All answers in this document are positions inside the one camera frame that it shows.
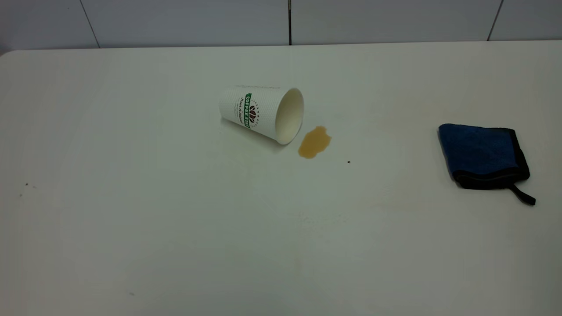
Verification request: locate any brown coffee spill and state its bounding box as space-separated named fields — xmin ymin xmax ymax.
xmin=298 ymin=126 xmax=332 ymax=159

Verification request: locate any white paper coffee cup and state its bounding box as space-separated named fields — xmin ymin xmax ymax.
xmin=219 ymin=86 xmax=305 ymax=146

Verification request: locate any blue black-edged cleaning cloth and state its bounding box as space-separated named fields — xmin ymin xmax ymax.
xmin=438 ymin=123 xmax=537 ymax=206

